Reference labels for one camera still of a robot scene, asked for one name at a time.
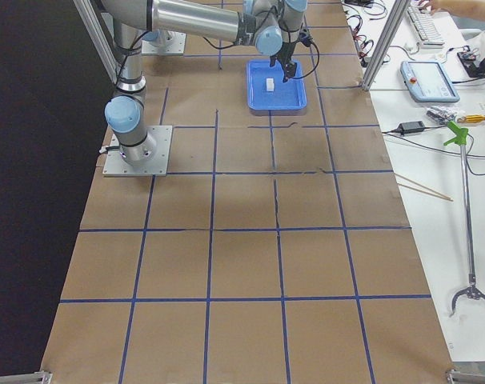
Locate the white keyboard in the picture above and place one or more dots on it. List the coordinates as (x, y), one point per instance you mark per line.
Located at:
(423, 27)

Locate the black power brick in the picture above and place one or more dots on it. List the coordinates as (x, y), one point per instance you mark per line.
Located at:
(411, 127)

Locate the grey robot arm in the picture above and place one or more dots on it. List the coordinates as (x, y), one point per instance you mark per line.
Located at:
(274, 28)
(159, 38)

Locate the aluminium frame post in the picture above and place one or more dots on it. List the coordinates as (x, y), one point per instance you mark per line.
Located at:
(391, 26)

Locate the wooden chopsticks pair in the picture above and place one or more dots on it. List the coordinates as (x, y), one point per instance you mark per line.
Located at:
(410, 184)

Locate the teach pendant tablet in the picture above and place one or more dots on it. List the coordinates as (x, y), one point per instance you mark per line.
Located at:
(428, 82)

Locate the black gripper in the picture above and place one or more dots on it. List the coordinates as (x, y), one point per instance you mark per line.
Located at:
(285, 52)

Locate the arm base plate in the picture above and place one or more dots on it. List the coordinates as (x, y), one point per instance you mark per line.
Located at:
(176, 48)
(149, 158)

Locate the blue plastic tray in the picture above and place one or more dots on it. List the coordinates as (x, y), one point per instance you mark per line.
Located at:
(288, 96)

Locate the green handled reacher grabber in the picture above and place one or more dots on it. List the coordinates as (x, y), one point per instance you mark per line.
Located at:
(471, 291)

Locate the person hand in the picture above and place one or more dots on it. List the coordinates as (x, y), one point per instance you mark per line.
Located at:
(434, 5)

